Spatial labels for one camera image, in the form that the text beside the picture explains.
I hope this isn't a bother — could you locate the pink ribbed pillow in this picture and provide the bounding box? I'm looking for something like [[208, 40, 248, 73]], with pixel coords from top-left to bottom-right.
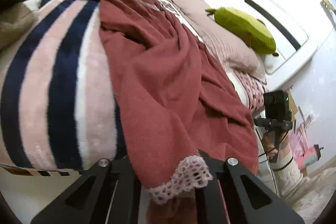
[[171, 0, 266, 84]]

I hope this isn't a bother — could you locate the pink water bottle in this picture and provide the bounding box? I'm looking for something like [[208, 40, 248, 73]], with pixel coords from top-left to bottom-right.
[[295, 144, 324, 170]]

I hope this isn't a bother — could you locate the white bed headboard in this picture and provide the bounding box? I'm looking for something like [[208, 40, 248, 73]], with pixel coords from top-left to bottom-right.
[[205, 0, 317, 91]]

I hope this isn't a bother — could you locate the right forearm cream sleeve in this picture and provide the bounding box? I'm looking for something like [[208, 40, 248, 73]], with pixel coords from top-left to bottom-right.
[[270, 152, 335, 223]]

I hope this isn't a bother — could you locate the dark red long-sleeve dress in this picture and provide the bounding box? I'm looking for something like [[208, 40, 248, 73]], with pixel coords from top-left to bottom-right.
[[100, 0, 259, 223]]

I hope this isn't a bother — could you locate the beige brown sweater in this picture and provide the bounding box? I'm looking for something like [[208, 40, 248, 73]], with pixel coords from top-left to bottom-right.
[[0, 0, 41, 50]]

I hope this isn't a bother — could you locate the green avocado plush toy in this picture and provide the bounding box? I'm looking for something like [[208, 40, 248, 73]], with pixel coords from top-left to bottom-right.
[[205, 7, 278, 57]]

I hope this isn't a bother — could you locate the striped fleece blanket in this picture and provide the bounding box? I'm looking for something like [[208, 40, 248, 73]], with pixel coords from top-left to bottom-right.
[[1, 0, 126, 176]]

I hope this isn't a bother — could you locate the guitar headstock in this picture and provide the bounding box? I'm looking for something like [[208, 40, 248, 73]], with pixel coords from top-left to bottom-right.
[[321, 0, 335, 19]]

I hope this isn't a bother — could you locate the right hand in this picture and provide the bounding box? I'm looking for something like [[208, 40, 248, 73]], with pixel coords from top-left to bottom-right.
[[261, 132, 290, 160]]

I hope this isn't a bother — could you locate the pink polka dot sheet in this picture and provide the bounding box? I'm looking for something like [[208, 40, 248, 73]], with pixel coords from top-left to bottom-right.
[[234, 71, 267, 113]]

